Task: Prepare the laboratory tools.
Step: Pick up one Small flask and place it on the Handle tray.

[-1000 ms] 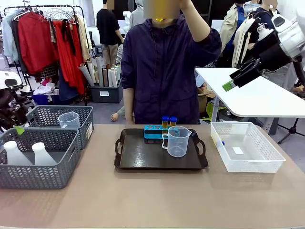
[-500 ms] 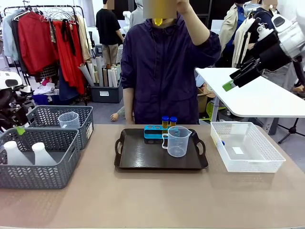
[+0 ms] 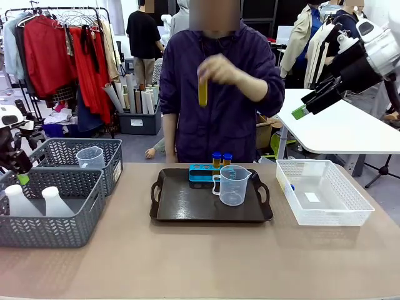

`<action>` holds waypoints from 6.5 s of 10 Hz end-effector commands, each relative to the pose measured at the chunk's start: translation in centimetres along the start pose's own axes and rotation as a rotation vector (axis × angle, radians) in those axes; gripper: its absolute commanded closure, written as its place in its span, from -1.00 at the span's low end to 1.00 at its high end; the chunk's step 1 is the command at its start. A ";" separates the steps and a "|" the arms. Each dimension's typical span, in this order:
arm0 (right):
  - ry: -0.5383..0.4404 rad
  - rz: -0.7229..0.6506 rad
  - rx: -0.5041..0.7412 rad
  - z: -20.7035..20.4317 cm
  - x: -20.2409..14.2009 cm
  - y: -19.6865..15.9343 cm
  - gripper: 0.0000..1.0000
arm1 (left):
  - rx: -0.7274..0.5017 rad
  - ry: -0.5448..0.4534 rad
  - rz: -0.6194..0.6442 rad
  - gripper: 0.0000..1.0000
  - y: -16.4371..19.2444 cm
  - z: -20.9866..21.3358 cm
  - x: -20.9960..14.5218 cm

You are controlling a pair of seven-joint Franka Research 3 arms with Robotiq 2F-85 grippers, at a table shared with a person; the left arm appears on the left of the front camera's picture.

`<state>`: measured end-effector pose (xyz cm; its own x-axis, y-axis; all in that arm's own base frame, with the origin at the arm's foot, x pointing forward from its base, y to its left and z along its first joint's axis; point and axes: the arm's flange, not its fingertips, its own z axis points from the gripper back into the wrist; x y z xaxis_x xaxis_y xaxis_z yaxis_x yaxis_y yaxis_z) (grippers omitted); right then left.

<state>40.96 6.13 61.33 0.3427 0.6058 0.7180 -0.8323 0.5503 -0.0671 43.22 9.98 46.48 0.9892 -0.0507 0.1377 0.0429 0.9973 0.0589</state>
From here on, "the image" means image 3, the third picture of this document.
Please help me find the grey storage bin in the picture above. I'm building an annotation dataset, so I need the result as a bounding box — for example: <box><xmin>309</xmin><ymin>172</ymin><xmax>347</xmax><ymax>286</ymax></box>
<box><xmin>117</xmin><ymin>96</ymin><xmax>163</xmax><ymax>136</ymax></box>

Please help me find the red long dress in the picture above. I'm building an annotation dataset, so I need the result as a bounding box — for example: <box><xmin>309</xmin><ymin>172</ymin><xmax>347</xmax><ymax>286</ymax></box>
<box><xmin>68</xmin><ymin>26</ymin><xmax>114</xmax><ymax>125</ymax></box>

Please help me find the person in black t-shirt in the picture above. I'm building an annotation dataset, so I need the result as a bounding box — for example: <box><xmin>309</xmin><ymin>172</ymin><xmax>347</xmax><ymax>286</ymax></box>
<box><xmin>126</xmin><ymin>0</ymin><xmax>165</xmax><ymax>87</ymax></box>

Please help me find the mannequin in beige coat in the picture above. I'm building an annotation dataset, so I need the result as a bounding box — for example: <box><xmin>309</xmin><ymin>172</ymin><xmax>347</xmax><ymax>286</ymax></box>
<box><xmin>279</xmin><ymin>2</ymin><xmax>326</xmax><ymax>89</ymax></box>

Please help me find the light blue garment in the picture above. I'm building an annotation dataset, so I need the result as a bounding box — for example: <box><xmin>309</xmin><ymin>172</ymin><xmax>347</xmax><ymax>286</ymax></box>
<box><xmin>2</xmin><ymin>11</ymin><xmax>26</xmax><ymax>81</ymax></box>

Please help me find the grey paper roll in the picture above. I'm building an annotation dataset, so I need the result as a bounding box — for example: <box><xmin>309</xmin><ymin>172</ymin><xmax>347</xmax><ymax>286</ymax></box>
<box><xmin>102</xmin><ymin>82</ymin><xmax>125</xmax><ymax>114</ymax></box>

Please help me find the cardboard box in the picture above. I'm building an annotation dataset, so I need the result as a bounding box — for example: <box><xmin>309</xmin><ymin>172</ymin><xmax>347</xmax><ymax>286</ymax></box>
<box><xmin>255</xmin><ymin>114</ymin><xmax>283</xmax><ymax>150</ymax></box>

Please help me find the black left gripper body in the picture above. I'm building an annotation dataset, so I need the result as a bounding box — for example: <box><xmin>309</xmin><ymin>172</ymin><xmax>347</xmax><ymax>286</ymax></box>
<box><xmin>0</xmin><ymin>128</ymin><xmax>33</xmax><ymax>176</ymax></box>

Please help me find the green chair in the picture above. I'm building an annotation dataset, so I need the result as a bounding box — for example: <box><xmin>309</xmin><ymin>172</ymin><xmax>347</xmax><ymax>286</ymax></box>
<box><xmin>269</xmin><ymin>132</ymin><xmax>297</xmax><ymax>158</ymax></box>

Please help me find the beige garment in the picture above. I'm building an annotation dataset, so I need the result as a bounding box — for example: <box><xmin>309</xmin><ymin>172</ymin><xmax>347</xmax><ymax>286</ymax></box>
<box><xmin>99</xmin><ymin>19</ymin><xmax>121</xmax><ymax>83</ymax></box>

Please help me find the large grey plastic basket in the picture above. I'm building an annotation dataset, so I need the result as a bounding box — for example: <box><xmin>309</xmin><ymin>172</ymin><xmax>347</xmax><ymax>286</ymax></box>
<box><xmin>0</xmin><ymin>167</ymin><xmax>107</xmax><ymax>249</ymax></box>

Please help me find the person in purple jacket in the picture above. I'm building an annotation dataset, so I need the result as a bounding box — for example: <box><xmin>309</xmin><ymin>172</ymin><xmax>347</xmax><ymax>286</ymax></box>
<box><xmin>158</xmin><ymin>0</ymin><xmax>286</xmax><ymax>164</ymax></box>

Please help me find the person's left hand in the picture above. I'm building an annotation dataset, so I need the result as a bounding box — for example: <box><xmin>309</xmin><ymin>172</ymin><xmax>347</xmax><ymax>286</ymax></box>
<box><xmin>197</xmin><ymin>52</ymin><xmax>248</xmax><ymax>88</ymax></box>

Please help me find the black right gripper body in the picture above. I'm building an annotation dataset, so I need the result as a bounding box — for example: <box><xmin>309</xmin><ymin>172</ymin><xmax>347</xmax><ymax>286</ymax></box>
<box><xmin>330</xmin><ymin>46</ymin><xmax>384</xmax><ymax>94</ymax></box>

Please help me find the person's right forearm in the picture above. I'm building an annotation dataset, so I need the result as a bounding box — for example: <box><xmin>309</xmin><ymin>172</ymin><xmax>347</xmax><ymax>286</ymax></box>
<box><xmin>161</xmin><ymin>112</ymin><xmax>179</xmax><ymax>164</ymax></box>

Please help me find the white background table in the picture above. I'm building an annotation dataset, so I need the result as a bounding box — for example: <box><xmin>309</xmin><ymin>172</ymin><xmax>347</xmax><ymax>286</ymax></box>
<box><xmin>276</xmin><ymin>87</ymin><xmax>400</xmax><ymax>155</ymax></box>

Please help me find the mannequin lying on floor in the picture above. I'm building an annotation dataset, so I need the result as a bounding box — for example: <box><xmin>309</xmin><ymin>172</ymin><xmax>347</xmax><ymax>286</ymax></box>
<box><xmin>144</xmin><ymin>137</ymin><xmax>166</xmax><ymax>159</ymax></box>

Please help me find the small grey plastic basket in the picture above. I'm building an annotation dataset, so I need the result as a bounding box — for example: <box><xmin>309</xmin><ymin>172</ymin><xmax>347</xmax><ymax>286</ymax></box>
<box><xmin>29</xmin><ymin>137</ymin><xmax>124</xmax><ymax>198</ymax></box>

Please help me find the black tripod stand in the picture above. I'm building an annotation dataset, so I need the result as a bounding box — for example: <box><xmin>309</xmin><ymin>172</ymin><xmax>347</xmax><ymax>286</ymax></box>
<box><xmin>364</xmin><ymin>152</ymin><xmax>400</xmax><ymax>189</ymax></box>

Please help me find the mannequin in navy sweater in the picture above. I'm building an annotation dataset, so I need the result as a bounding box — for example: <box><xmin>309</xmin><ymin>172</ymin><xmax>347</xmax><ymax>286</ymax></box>
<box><xmin>324</xmin><ymin>5</ymin><xmax>365</xmax><ymax>63</ymax></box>

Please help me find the dark brown serving tray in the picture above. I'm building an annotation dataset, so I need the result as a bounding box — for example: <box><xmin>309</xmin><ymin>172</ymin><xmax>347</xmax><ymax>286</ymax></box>
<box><xmin>149</xmin><ymin>167</ymin><xmax>274</xmax><ymax>223</ymax></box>

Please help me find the black metal clothes rack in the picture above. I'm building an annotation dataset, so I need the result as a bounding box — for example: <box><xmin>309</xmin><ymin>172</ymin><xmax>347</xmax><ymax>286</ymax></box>
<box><xmin>4</xmin><ymin>6</ymin><xmax>116</xmax><ymax>139</ymax></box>

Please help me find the red shirt garment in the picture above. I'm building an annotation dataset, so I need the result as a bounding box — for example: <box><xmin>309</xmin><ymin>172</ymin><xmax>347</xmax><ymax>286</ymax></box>
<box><xmin>22</xmin><ymin>14</ymin><xmax>78</xmax><ymax>98</ymax></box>

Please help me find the clear plastic measuring cup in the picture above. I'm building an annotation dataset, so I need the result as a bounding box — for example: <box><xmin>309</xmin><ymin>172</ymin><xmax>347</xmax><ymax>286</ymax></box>
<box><xmin>76</xmin><ymin>146</ymin><xmax>107</xmax><ymax>170</ymax></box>
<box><xmin>212</xmin><ymin>164</ymin><xmax>253</xmax><ymax>208</ymax></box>

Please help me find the mannequin in grey hoodie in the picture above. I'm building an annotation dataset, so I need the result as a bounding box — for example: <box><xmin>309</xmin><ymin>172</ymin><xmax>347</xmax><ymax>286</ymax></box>
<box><xmin>169</xmin><ymin>0</ymin><xmax>191</xmax><ymax>36</ymax></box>

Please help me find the blue test tube rack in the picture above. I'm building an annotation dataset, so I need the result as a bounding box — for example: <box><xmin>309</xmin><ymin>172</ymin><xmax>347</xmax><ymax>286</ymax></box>
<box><xmin>187</xmin><ymin>163</ymin><xmax>235</xmax><ymax>183</ymax></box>

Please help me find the white plastic mesh basket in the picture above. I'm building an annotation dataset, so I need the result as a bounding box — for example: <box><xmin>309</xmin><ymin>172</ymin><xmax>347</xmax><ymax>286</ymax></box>
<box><xmin>275</xmin><ymin>159</ymin><xmax>376</xmax><ymax>227</ymax></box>

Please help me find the white plastic bottle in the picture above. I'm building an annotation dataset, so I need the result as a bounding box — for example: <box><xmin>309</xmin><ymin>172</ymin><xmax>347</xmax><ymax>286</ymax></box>
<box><xmin>41</xmin><ymin>186</ymin><xmax>76</xmax><ymax>218</ymax></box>
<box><xmin>4</xmin><ymin>184</ymin><xmax>43</xmax><ymax>218</ymax></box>

